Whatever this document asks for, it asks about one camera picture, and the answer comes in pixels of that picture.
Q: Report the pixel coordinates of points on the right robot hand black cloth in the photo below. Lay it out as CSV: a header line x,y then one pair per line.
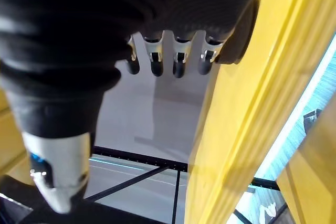
x,y
78,24

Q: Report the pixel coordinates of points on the yellow shelf board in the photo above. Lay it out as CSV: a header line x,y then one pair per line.
x,y
10,140

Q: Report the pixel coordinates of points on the wide yellow shelf beam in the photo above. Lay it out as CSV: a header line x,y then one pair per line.
x,y
236,134

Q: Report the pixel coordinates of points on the black perforated shelf frame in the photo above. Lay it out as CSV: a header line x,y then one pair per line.
x,y
147,159

